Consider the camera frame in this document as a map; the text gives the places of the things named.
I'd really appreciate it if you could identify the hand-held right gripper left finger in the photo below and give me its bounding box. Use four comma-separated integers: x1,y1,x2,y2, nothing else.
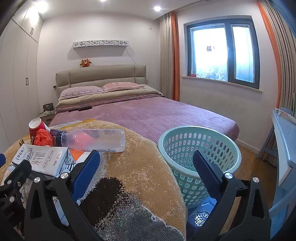
23,149,104,241

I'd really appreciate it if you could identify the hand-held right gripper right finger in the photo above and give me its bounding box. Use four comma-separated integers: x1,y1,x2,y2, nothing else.
192,149,271,241

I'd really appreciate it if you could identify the white milk carton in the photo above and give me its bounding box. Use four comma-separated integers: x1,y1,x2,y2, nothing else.
11,143,75,179

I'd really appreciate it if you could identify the clear plastic bottle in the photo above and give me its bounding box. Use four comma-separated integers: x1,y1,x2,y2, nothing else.
50,128,126,153

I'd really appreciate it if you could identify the red paper cup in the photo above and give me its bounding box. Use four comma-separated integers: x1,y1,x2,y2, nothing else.
28,117,50,145

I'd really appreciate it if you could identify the teal plastic basket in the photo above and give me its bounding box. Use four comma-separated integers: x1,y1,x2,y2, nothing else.
157,126,241,209

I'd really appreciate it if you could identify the blue plastic stool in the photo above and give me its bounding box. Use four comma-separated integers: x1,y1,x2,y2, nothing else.
186,197,222,241

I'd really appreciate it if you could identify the white printed box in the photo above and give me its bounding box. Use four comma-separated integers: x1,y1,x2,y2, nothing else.
51,195,80,235

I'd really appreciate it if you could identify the tan printed blanket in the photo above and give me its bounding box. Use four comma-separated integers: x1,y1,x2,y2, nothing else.
0,119,186,241

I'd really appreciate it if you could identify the white nightstand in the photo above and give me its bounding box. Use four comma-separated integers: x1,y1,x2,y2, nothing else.
38,109,57,126

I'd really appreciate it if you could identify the bed with purple cover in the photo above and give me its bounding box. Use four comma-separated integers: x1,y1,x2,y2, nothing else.
48,83,240,142

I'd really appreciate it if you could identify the white wardrobe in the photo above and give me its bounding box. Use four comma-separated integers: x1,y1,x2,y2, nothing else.
0,2,43,153

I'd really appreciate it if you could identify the folded beige quilt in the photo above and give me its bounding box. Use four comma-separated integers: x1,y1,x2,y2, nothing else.
55,87,163,113

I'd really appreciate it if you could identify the purple pillow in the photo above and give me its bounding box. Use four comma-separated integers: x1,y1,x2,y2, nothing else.
59,86,107,98

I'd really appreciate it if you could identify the light blue desk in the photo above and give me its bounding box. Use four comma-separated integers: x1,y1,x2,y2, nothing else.
256,108,296,241

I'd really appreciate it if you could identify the pink pillow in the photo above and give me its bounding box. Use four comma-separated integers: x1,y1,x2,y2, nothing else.
102,82,145,92

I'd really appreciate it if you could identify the beige padded headboard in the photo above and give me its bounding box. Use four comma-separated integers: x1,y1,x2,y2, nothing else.
55,65,147,98

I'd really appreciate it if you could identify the beige and orange curtain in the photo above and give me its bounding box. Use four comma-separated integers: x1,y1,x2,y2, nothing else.
159,11,180,101
257,0,296,112

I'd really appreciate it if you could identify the dark framed window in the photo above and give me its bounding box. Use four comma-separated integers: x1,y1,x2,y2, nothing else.
184,15,260,90

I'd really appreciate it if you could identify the white wall shelf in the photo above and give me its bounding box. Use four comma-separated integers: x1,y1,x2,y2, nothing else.
73,40,129,49

